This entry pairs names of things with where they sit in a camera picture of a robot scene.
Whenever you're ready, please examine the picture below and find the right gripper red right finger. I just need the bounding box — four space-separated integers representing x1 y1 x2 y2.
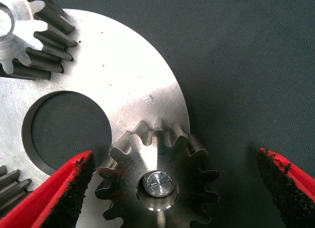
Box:
255 147 315 228

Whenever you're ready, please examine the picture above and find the large steel gear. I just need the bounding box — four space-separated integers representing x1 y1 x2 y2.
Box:
94 117 221 228

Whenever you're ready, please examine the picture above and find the small steel gear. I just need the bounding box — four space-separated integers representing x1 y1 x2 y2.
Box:
0 0 78 81
0 165 32 209

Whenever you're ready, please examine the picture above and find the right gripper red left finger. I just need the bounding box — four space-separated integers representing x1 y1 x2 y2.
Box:
0 150 96 228

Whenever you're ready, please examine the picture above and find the dark grey table cloth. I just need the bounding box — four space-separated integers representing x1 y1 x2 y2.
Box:
22 0 315 228

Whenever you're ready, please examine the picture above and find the round metal plate with pins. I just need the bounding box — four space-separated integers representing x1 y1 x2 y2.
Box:
0 8 190 228

